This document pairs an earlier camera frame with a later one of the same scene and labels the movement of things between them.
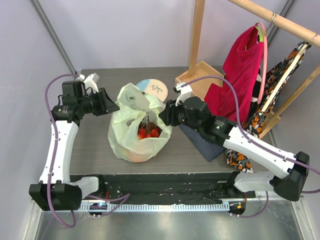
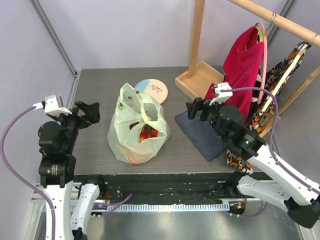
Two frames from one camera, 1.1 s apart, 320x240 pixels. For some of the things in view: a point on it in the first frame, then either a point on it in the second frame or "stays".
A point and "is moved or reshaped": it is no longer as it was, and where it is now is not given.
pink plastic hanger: (265, 61) stays
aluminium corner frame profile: (39, 10) stays
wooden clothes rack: (202, 75) stays
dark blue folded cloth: (211, 150) stays
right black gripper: (171, 115) -> (200, 110)
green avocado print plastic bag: (133, 108) is moved or reshaped
